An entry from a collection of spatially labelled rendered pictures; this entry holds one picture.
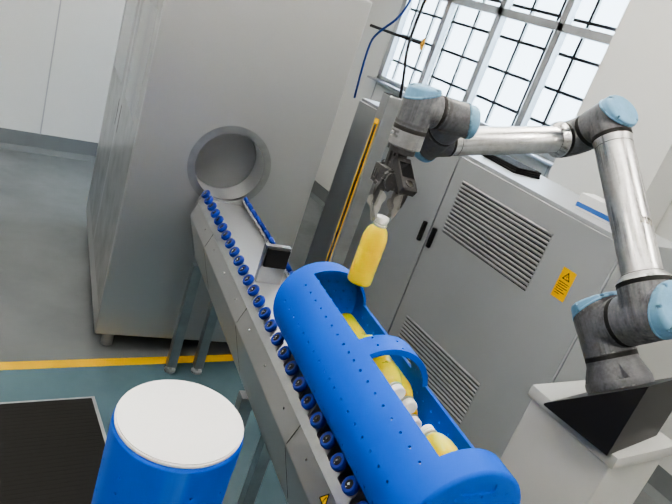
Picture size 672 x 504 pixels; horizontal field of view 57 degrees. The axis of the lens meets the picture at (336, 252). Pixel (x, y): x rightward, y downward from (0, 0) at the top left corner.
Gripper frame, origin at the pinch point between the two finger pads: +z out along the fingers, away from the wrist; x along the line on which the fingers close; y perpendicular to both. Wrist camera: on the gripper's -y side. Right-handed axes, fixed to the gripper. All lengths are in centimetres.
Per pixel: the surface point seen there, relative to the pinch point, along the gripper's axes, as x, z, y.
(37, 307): 73, 141, 181
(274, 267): 2, 44, 56
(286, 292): 15.2, 31.2, 11.3
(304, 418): 13, 53, -19
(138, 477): 60, 48, -43
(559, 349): -133, 56, 35
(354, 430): 16, 35, -45
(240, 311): 15, 57, 44
